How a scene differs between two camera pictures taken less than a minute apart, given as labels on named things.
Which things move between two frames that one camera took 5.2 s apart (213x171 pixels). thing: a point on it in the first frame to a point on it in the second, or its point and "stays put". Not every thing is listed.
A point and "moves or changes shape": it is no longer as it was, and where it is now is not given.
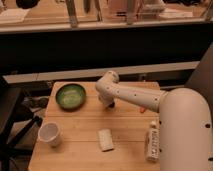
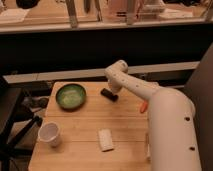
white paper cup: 50,132 stays put
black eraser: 111,105 moves or changes shape
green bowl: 70,97 stays put
